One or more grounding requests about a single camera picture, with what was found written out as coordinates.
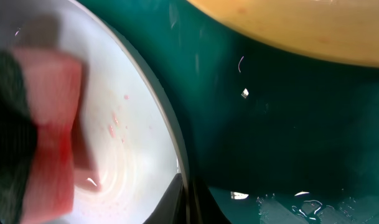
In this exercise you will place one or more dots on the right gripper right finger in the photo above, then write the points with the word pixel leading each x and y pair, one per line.
pixel 203 207

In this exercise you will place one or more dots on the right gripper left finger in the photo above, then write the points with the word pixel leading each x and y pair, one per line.
pixel 171 208

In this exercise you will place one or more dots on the light blue plate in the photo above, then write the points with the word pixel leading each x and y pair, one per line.
pixel 126 140

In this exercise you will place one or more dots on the green and pink sponge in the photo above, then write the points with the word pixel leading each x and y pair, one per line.
pixel 39 95

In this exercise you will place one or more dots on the yellow-green plate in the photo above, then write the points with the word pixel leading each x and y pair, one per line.
pixel 344 31

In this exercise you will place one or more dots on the teal plastic tray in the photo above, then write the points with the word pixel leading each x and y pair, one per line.
pixel 275 136

